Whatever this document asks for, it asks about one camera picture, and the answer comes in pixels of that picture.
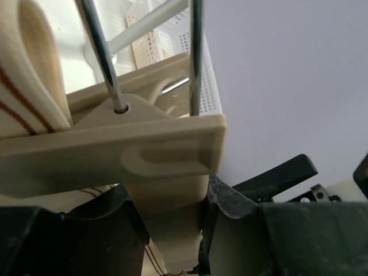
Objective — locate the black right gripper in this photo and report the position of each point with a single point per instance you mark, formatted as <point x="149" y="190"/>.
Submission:
<point x="264" y="187"/>

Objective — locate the white clothes rack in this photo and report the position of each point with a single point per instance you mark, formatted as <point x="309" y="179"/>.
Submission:
<point x="99" y="52"/>

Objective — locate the cream striped underwear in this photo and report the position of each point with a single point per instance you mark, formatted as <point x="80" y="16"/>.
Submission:
<point x="34" y="105"/>

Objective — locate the wooden clip hanger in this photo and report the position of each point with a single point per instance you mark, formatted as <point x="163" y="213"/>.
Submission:
<point x="120" y="136"/>

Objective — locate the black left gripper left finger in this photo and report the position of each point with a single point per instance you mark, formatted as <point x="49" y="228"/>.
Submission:
<point x="104" y="236"/>

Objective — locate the translucent plastic basket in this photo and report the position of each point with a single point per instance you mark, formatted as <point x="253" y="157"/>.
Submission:
<point x="170" y="41"/>

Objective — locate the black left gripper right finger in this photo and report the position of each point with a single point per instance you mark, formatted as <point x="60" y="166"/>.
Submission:
<point x="245" y="238"/>

